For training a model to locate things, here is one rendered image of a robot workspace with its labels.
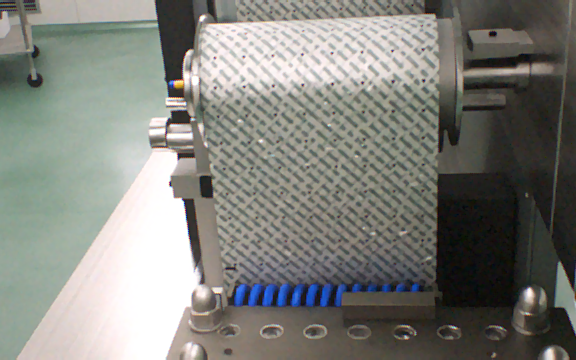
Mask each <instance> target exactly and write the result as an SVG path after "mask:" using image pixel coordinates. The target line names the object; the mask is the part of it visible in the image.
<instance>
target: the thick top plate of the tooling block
mask: <svg viewBox="0 0 576 360"><path fill-rule="evenodd" d="M549 309H550V317H549V321H550V323H551V327H550V330H549V331H548V332H547V333H545V334H543V335H536V336H533V335H526V334H523V333H521V332H519V331H517V330H515V329H514V328H513V327H512V325H511V318H512V317H513V310H514V307H448V306H436V319H342V309H341V306H224V310H223V311H221V312H222V316H223V324H222V325H221V327H220V328H219V329H217V330H215V331H212V332H208V333H199V332H195V331H193V330H192V329H191V328H190V326H189V320H190V313H189V306H185V308H184V311H183V314H182V316H181V319H180V321H179V324H178V327H177V329H176V332H175V334H174V337H173V340H172V342H171V345H170V348H169V350H168V353H167V355H166V358H165V360H179V354H180V351H181V349H182V347H183V346H184V345H185V344H187V343H189V342H198V343H200V344H201V345H203V346H204V348H205V349H206V351H207V354H208V358H209V360H538V357H539V354H540V352H541V351H542V350H543V349H544V348H545V347H547V346H549V345H557V346H560V347H562V348H563V349H564V350H565V351H566V352H567V354H568V356H569V359H570V360H576V332H575V330H574V327H573V324H572V322H571V319H570V317H569V314H568V312H567V309H566V307H549Z"/></svg>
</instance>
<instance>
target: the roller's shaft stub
mask: <svg viewBox="0 0 576 360"><path fill-rule="evenodd" d="M462 66H463V90H492V89H502V88H512V91H513V92H514V93H515V94H519V93H525V92H526V91H527V89H528V85H529V76H530V68H529V58H528V54H519V55H518V57H507V58H481V59H462Z"/></svg>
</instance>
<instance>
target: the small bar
mask: <svg viewBox="0 0 576 360"><path fill-rule="evenodd" d="M341 309H342V319H436V306H435V301H434V294H433V293H416V292H342V301H341Z"/></svg>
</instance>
